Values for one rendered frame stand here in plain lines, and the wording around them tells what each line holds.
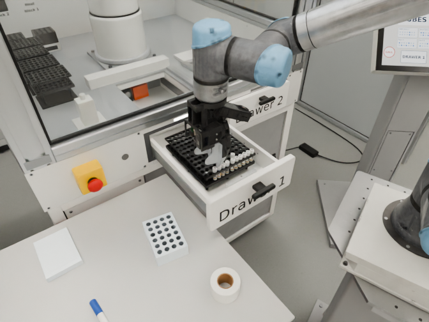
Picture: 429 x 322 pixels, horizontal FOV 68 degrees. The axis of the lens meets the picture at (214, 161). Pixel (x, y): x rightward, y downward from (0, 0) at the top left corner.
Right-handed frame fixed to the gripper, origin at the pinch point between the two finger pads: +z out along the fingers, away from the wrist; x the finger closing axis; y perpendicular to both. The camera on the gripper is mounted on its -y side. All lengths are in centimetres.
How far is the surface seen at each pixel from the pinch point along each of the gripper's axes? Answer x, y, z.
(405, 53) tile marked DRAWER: 0, -88, -7
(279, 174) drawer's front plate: 10.8, -13.3, 4.3
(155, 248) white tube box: 5.6, 23.1, 13.9
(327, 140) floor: -52, -148, 95
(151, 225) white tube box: -1.5, 20.4, 14.1
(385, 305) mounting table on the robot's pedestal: 48, -13, 17
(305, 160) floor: -46, -116, 95
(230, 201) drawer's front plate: 10.8, 3.6, 4.2
